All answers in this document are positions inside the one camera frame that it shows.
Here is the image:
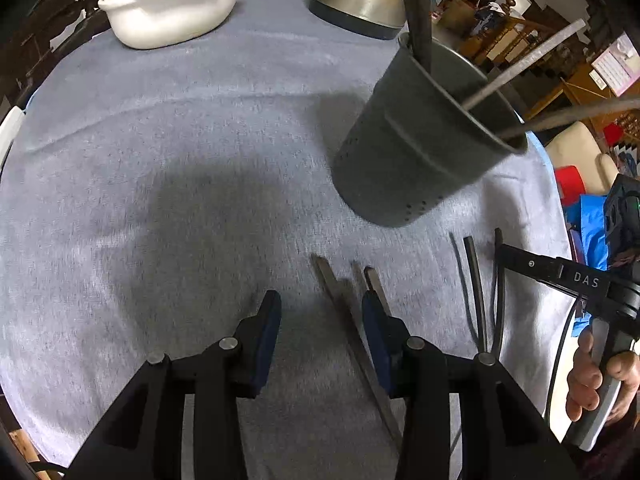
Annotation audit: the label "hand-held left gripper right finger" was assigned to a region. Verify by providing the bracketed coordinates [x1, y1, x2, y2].
[361, 290, 584, 480]

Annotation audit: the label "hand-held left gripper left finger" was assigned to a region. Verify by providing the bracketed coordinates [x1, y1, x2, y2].
[65, 289, 283, 480]

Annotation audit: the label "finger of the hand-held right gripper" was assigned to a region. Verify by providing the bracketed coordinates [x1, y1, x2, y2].
[499, 242, 610, 307]

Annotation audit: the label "grey perforated chopstick holder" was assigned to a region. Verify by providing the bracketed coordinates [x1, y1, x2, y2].
[332, 32, 530, 229]

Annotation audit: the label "utensils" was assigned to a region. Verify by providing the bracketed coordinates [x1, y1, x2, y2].
[462, 18, 586, 110]

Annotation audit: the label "person's right forearm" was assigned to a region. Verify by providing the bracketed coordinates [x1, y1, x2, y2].
[580, 407, 640, 480]

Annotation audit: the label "person's right hand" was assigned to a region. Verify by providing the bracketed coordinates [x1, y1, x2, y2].
[566, 332, 640, 426]

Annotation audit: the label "blue cloth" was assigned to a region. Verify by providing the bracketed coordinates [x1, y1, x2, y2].
[564, 192, 614, 272]

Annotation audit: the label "red child chair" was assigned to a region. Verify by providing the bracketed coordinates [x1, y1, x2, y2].
[554, 164, 589, 207]

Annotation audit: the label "cream armchair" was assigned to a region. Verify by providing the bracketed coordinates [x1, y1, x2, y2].
[544, 119, 622, 197]

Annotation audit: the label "wooden stair railing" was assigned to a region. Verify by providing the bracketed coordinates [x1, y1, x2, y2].
[464, 0, 567, 72]

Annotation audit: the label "white enamel pot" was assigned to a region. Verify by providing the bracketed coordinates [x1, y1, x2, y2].
[97, 0, 254, 51]

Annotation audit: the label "pink wall calendar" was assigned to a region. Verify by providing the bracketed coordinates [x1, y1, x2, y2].
[592, 34, 640, 97]

